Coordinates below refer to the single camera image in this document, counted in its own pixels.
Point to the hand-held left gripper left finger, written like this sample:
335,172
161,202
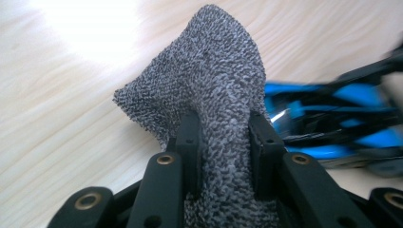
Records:
164,190

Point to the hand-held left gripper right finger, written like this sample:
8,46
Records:
297,190

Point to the blue and black toy car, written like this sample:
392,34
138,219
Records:
342,126

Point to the grey towel cloth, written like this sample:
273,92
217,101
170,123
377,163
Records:
215,79

